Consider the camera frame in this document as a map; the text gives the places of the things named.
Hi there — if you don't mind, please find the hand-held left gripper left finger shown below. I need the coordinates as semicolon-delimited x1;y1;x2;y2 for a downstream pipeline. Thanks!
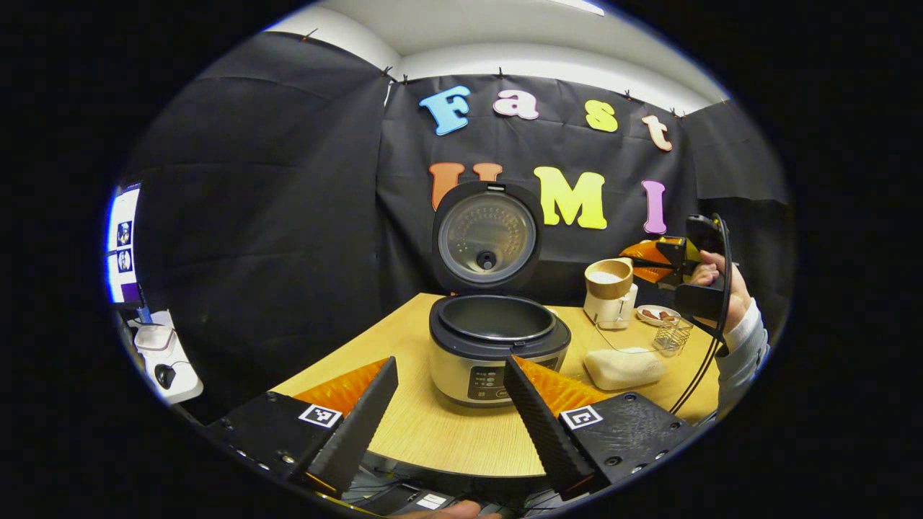
202;356;399;498

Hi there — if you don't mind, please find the white toaster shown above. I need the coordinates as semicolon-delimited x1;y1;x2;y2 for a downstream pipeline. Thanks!
583;283;639;330

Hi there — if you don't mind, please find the clear wire chopstick holder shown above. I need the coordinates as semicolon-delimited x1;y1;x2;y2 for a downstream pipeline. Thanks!
653;317;694;358

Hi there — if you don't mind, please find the wooden spoon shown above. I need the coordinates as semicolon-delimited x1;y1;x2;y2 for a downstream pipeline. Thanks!
584;256;682;301

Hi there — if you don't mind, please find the grey rice cooker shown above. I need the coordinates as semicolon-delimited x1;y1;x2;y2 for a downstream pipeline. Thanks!
429;180;572;408

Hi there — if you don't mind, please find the black backdrop cloth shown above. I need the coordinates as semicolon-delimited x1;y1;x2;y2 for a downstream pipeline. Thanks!
119;32;794;426

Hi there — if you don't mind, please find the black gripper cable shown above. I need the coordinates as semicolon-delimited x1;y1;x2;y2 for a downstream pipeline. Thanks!
671;213;733;415

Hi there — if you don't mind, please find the white round plate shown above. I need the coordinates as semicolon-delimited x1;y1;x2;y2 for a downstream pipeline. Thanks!
636;304;682;327

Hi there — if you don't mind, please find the computer monitor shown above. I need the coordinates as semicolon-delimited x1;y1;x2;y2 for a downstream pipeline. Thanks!
107;184;145;307

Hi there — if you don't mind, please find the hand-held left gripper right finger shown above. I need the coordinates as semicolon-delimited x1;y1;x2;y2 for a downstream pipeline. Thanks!
503;355;697;502

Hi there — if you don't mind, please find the white side table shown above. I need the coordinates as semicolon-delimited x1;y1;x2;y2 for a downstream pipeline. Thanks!
130;310;204;404

